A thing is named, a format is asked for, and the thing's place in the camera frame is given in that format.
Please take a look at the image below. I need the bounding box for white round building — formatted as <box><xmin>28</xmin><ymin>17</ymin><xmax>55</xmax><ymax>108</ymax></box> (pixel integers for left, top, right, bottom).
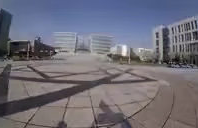
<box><xmin>52</xmin><ymin>31</ymin><xmax>78</xmax><ymax>54</ymax></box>
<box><xmin>88</xmin><ymin>33</ymin><xmax>115</xmax><ymax>55</ymax></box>

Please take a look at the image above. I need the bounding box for small white building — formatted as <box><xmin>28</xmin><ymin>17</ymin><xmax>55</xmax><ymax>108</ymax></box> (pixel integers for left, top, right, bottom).
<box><xmin>110</xmin><ymin>44</ymin><xmax>130</xmax><ymax>57</ymax></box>

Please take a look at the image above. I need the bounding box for grey concrete slab plaza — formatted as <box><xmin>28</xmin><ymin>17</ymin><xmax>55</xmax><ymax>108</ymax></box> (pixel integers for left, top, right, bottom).
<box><xmin>0</xmin><ymin>54</ymin><xmax>198</xmax><ymax>128</ymax></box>

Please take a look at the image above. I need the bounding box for pole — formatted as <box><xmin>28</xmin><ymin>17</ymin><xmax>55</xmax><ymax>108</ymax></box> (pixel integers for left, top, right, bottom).
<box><xmin>127</xmin><ymin>46</ymin><xmax>132</xmax><ymax>65</ymax></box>

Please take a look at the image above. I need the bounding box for robot's own part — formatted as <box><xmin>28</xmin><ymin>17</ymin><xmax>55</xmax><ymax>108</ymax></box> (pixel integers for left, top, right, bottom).
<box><xmin>55</xmin><ymin>120</ymin><xmax>68</xmax><ymax>128</ymax></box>
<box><xmin>120</xmin><ymin>119</ymin><xmax>133</xmax><ymax>128</ymax></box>

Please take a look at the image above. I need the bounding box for low dark building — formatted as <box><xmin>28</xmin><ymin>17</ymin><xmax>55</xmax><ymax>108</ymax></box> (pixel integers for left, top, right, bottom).
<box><xmin>7</xmin><ymin>36</ymin><xmax>57</xmax><ymax>61</ymax></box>

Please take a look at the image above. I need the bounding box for row of parked cars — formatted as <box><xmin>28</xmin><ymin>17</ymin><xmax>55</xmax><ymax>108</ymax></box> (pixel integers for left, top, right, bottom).
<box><xmin>166</xmin><ymin>61</ymin><xmax>196</xmax><ymax>69</ymax></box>

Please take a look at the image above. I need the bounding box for large white many-windowed building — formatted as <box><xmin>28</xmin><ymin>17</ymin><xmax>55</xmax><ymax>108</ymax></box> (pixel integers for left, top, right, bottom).
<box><xmin>152</xmin><ymin>11</ymin><xmax>198</xmax><ymax>66</ymax></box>

